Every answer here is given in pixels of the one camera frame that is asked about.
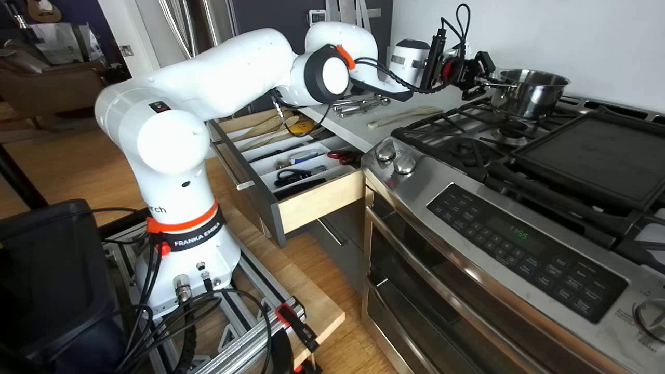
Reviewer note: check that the open utensil drawer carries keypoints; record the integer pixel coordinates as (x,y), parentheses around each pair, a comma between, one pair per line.
(282,172)

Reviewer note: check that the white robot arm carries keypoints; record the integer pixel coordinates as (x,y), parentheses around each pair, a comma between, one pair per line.
(160,125)

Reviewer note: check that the stainless steel stove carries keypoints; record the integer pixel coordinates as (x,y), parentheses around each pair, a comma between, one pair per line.
(480,266)

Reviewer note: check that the black griddle plate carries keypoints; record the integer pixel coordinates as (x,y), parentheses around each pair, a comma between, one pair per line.
(614,158)

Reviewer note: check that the red clamp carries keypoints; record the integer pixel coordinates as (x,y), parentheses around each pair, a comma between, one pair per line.
(303,333)

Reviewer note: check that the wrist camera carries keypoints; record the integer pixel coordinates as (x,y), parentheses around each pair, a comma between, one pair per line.
(434,63)

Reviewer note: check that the stove knob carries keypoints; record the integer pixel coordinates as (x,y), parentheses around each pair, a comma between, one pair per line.
(406,163)
(385,153)

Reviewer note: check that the black bin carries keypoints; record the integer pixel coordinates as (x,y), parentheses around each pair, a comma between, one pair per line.
(54,292)

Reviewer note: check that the silver pot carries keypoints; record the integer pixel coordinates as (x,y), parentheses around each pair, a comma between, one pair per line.
(525,92)

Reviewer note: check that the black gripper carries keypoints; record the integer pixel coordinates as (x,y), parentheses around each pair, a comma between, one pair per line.
(464,74)

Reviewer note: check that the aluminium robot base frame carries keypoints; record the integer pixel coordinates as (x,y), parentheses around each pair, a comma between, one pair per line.
(192,321)

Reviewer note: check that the metal whisk utensil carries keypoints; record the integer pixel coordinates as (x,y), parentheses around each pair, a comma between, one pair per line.
(360,105)

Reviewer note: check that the left stove knob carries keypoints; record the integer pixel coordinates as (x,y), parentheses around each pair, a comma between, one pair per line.
(385,153)

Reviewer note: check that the right stove knob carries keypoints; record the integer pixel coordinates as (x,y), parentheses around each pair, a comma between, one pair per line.
(406,163)

